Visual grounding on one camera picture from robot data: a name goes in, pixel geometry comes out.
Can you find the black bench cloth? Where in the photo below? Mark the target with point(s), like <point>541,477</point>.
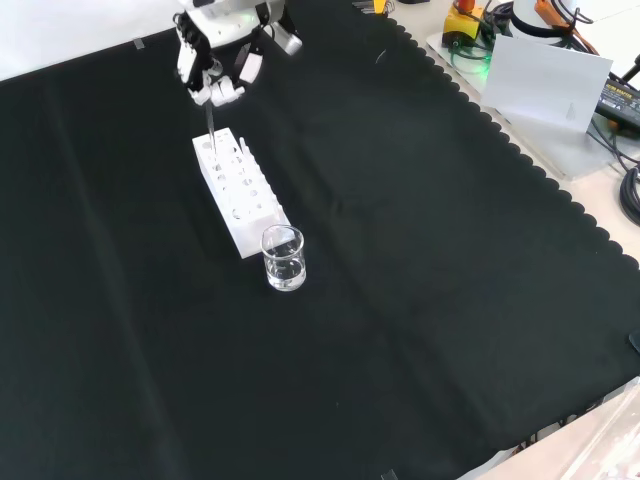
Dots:
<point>400,250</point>

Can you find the hex key set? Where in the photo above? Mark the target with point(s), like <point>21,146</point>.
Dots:
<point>375,5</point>

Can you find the clear glass rod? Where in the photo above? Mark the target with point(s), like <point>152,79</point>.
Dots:
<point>211,127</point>

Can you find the white test tube rack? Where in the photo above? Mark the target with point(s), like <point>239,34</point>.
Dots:
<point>247,240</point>

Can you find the pale base plate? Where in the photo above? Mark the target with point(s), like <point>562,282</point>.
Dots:
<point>565,155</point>

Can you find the yellow stop button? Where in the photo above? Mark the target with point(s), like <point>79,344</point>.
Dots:
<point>462,25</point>

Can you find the black power adapter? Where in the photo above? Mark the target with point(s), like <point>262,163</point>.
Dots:
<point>620,100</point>

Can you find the clear cloth clip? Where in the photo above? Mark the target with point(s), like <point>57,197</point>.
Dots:
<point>388,475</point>
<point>139,44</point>

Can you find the glass beaker with water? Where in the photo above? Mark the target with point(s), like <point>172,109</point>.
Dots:
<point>285,276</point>

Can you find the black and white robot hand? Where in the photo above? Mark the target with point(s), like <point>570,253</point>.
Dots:
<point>220,25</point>

